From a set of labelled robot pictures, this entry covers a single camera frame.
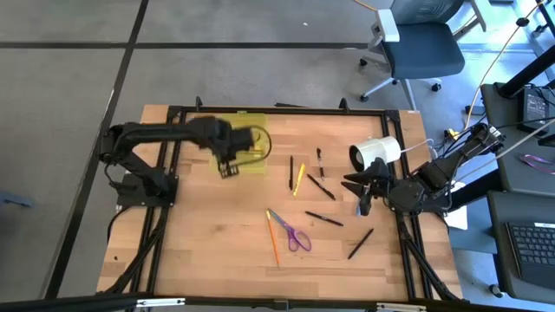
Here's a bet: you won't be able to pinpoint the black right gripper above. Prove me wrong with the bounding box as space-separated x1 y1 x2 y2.
340 158 391 217

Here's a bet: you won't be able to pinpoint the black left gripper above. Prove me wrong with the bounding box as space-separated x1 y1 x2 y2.
214 120 257 179

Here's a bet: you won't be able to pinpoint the yellow translucent supply box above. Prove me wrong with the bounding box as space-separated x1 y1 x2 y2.
209 110 269 175

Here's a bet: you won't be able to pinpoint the yellow highlighter pen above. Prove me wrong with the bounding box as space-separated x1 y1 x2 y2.
291 162 306 198

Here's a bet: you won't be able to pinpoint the orange pencil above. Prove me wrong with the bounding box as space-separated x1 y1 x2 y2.
265 209 282 267

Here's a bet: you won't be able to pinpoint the purple-handled scissors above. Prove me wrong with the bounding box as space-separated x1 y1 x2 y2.
267 208 313 253

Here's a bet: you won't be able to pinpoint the white spotlight lamp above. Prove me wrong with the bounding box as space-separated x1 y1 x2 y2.
349 135 403 173

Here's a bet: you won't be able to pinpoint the white paper sheet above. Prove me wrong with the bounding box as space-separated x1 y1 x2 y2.
441 179 469 231

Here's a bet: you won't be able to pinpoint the black metal beam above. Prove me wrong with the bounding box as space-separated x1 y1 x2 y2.
445 168 500 211
497 55 555 99

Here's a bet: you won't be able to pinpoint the dark blue office chair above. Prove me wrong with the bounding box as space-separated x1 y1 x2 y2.
357 0 487 112

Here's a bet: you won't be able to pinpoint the black side desk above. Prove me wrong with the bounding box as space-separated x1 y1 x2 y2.
480 81 555 192

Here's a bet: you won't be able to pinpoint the purple ribbon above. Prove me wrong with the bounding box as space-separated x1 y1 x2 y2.
519 153 555 176

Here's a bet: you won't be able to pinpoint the dark grey laptop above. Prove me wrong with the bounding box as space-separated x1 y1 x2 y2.
486 189 555 304

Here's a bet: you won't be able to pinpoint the black power adapter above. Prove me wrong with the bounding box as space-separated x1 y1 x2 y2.
518 86 550 133

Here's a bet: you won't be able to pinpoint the grey object on floor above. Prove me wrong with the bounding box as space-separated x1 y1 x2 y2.
0 189 35 209

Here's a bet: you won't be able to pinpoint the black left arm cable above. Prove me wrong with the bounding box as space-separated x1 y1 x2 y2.
233 124 273 166

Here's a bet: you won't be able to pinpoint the white lamp cable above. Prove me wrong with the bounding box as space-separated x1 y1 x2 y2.
398 138 439 159

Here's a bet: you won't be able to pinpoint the black aluminium table frame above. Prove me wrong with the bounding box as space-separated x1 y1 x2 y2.
97 95 465 304

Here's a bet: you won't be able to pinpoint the long yellow cable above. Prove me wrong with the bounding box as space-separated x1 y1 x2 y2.
463 0 543 131

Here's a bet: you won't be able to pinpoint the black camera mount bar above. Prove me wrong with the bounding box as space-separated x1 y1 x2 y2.
0 292 555 312

